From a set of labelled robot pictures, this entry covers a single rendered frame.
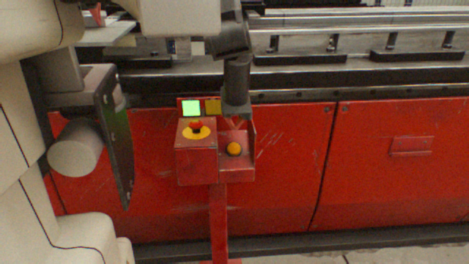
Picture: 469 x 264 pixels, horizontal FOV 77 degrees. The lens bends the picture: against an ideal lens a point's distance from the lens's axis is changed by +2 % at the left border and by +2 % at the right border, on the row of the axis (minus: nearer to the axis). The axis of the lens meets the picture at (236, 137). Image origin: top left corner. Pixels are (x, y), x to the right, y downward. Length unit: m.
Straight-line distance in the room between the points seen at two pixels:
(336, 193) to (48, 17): 1.15
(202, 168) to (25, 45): 0.59
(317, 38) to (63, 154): 0.88
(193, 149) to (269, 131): 0.36
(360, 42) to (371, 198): 0.62
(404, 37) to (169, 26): 1.04
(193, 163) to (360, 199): 0.79
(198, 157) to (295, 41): 0.53
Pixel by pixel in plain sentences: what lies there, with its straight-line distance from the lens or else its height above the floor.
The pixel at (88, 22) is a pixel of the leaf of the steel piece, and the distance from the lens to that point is 0.96.
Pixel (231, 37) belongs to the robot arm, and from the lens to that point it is 0.56.
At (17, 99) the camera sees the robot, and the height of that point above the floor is 1.06.
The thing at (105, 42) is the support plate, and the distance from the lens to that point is 0.77.
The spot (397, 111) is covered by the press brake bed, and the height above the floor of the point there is 0.73.
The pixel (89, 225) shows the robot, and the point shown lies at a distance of 0.39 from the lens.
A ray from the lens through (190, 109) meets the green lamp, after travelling 0.82.
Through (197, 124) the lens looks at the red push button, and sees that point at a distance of 0.74.
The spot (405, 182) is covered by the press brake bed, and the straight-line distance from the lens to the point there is 1.35.
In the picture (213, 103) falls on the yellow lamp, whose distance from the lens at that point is 0.81.
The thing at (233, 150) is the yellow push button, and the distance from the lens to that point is 0.79.
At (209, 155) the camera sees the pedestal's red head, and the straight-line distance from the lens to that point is 0.72.
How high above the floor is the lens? 1.16
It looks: 31 degrees down
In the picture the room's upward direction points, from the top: straight up
